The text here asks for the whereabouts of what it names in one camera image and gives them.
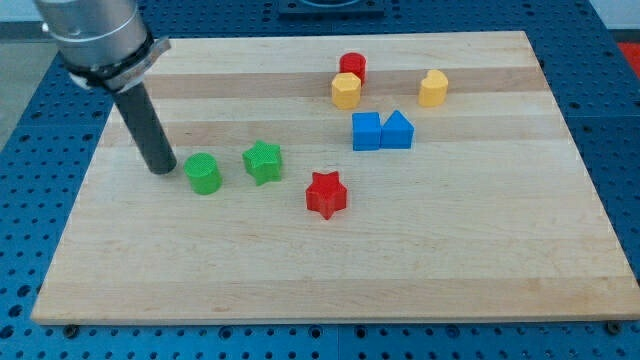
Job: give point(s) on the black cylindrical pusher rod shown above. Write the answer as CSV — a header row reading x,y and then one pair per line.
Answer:
x,y
140,118

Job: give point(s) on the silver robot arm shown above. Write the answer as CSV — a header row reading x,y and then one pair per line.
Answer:
x,y
107,44

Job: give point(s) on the green star block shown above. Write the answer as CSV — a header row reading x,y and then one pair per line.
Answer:
x,y
263,161

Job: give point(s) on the red star block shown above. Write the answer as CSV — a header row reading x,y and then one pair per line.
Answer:
x,y
326,194

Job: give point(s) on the blue cube block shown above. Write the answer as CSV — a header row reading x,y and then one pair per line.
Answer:
x,y
366,131

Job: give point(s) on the green cylinder block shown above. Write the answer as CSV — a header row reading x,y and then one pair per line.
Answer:
x,y
203,173

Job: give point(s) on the yellow hexagon block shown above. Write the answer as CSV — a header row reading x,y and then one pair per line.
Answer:
x,y
346,91

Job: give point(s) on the red cylinder block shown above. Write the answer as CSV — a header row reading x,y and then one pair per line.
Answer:
x,y
355,63

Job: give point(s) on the blue triangle block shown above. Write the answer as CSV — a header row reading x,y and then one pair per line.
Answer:
x,y
397,132

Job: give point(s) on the wooden board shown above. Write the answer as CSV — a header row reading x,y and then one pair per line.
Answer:
x,y
490,216

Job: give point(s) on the yellow heart block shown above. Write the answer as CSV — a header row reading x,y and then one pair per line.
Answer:
x,y
433,89

